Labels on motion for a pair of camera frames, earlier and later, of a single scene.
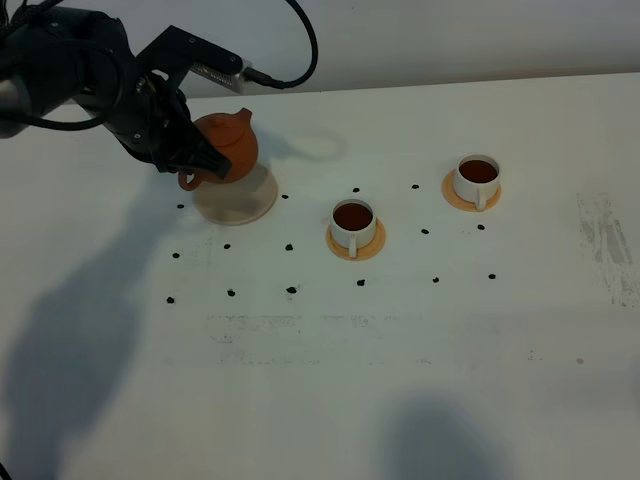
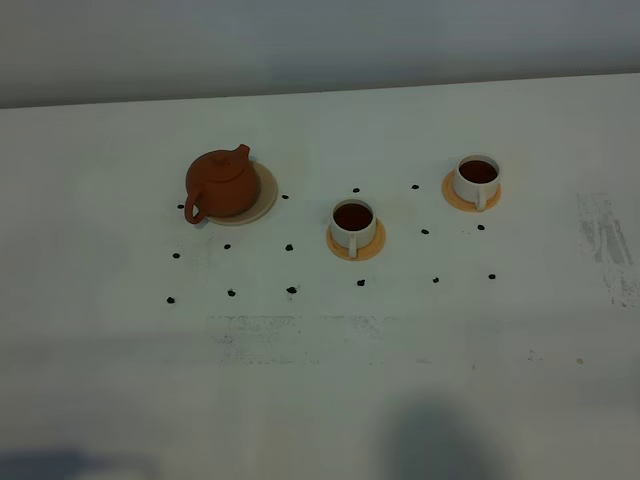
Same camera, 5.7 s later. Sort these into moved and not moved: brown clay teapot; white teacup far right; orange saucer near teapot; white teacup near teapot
Moved: brown clay teapot
Not moved: white teacup far right; white teacup near teapot; orange saucer near teapot
